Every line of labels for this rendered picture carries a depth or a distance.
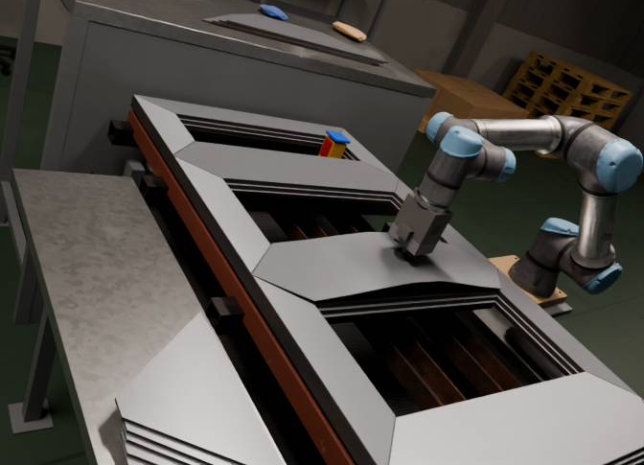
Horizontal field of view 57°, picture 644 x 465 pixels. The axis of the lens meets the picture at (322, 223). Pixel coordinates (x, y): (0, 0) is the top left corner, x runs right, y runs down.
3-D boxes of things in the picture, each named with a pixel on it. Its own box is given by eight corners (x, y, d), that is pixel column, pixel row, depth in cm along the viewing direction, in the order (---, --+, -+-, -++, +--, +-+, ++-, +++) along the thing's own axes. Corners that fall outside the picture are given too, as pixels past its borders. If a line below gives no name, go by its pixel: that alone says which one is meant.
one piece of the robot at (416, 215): (404, 176, 121) (373, 241, 129) (435, 200, 116) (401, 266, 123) (432, 176, 128) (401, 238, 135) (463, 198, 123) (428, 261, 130)
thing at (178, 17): (72, 16, 145) (75, 0, 143) (31, -50, 184) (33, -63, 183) (432, 99, 224) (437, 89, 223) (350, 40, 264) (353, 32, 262)
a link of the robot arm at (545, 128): (573, 104, 157) (431, 101, 133) (606, 123, 150) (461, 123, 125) (555, 144, 163) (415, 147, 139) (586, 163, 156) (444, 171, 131)
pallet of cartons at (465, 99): (456, 117, 700) (476, 80, 679) (518, 157, 643) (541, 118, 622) (380, 104, 611) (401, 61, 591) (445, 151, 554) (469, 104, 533)
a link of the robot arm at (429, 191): (446, 190, 117) (417, 169, 122) (435, 209, 119) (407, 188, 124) (466, 190, 122) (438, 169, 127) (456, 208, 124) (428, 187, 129)
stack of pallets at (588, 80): (538, 129, 827) (576, 64, 785) (590, 162, 773) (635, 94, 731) (485, 121, 740) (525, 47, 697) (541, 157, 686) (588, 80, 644)
